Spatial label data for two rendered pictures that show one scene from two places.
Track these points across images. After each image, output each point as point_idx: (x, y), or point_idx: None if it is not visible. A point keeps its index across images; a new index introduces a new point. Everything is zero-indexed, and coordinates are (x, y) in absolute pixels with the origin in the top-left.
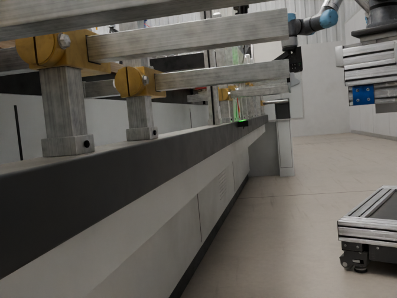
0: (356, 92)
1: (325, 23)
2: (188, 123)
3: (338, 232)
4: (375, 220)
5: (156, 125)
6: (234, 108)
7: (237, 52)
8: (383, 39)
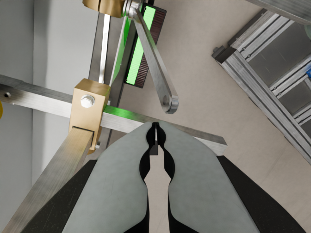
0: None
1: None
2: (8, 16)
3: (218, 61)
4: (247, 76)
5: (13, 181)
6: (116, 69)
7: None
8: None
